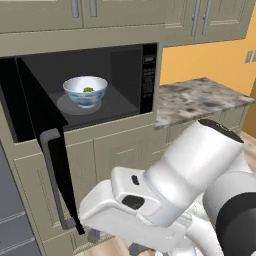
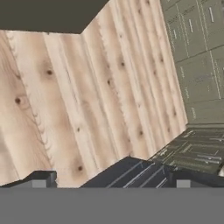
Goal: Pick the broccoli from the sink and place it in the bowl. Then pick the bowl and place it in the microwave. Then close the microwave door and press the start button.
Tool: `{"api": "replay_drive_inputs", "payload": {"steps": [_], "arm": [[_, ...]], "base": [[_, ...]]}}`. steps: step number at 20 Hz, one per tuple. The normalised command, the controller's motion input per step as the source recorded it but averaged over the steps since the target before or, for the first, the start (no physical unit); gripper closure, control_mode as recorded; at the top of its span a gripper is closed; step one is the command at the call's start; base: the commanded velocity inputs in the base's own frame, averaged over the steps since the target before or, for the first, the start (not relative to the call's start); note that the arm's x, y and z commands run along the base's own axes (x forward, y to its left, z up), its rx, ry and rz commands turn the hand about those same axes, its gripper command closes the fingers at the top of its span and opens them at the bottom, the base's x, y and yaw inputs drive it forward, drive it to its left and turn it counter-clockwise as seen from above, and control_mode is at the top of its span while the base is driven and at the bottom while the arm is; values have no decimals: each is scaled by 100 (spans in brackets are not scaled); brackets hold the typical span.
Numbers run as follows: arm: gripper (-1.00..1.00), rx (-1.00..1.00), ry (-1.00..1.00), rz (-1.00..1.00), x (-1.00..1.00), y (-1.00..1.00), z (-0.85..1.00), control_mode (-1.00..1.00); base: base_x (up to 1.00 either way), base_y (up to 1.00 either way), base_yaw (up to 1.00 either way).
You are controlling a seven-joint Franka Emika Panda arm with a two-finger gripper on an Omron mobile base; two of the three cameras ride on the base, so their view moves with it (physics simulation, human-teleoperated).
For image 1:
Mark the grey round microwave turntable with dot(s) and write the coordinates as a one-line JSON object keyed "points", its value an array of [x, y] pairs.
{"points": [[65, 107]]}

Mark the green broccoli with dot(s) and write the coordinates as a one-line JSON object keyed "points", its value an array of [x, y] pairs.
{"points": [[88, 89]]}

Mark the olive base cupboard door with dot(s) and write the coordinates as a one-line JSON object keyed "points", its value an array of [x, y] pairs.
{"points": [[126, 153], [33, 193]]}

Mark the grey steel appliance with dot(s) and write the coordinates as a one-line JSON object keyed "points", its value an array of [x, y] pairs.
{"points": [[13, 213]]}

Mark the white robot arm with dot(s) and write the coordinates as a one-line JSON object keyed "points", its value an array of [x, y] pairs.
{"points": [[200, 166]]}

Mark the black microwave door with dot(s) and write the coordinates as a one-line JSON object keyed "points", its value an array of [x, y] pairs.
{"points": [[40, 106]]}

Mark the white and blue bowl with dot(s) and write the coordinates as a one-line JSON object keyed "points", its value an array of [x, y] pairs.
{"points": [[80, 96]]}

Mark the grey wall outlet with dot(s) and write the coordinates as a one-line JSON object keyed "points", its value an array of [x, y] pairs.
{"points": [[249, 56]]}

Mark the black built-in microwave oven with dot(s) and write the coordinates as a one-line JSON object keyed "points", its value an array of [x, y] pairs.
{"points": [[123, 70]]}

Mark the olive base cupboard run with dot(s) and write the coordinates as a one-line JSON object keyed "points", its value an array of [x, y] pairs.
{"points": [[180, 128]]}

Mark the olive wall cupboard door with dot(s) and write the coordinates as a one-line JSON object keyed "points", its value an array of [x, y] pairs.
{"points": [[230, 18], [130, 11], [36, 13], [178, 20]]}

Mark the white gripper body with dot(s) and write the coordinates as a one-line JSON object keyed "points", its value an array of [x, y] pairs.
{"points": [[110, 216]]}

